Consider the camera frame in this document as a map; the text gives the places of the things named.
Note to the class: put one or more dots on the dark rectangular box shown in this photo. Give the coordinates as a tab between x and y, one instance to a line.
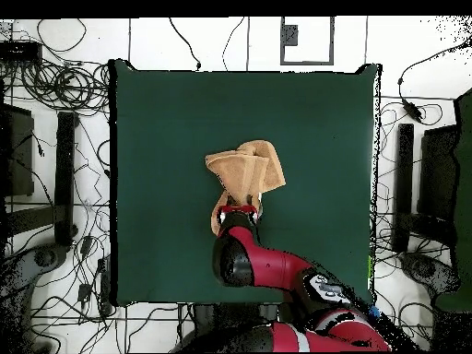
16	147
438	173

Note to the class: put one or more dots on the tan terry towel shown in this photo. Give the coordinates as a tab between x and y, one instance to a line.
239	173

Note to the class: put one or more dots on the small black power adapter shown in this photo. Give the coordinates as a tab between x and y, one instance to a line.
84	293
86	245

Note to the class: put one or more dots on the black stand column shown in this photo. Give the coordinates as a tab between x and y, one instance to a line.
204	317

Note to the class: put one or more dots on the small dark grey box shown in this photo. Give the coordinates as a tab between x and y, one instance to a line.
290	35

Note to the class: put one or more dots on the black power strip with plugs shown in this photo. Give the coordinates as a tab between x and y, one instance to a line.
105	287

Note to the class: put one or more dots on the grey square floor frame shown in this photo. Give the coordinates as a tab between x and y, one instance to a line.
306	63

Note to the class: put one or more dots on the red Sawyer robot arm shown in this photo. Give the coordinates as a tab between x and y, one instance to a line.
273	263

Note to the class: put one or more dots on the dark green table cloth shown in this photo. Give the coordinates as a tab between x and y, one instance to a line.
166	110

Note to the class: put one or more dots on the flat black device box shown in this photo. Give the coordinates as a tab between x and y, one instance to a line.
20	51

